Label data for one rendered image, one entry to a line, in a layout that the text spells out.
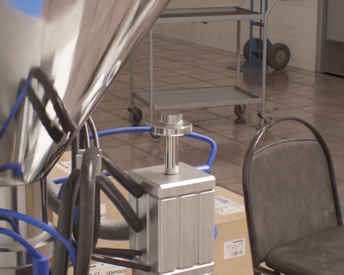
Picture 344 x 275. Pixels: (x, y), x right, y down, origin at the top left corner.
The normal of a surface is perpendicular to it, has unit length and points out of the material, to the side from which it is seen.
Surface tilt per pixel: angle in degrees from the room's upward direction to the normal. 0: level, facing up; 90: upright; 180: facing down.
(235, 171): 0
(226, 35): 90
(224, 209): 0
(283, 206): 77
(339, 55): 90
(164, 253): 90
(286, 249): 0
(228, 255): 90
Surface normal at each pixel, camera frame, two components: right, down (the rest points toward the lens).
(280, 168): 0.66, -0.04
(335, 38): -0.86, 0.13
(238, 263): 0.53, 0.21
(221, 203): 0.00, -0.97
